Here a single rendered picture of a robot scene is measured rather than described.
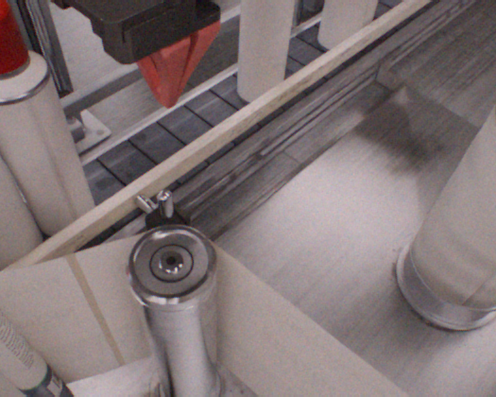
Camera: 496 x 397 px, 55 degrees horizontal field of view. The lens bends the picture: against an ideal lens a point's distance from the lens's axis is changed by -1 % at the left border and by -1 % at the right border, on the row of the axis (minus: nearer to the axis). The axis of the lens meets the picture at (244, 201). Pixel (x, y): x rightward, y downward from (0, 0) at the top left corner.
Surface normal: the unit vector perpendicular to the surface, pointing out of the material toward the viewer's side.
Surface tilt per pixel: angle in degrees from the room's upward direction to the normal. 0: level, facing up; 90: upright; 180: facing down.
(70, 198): 90
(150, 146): 0
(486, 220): 92
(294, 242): 0
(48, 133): 90
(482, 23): 0
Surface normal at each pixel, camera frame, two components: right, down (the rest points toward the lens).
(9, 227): 0.84, 0.46
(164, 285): 0.05, -0.60
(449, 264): -0.79, 0.45
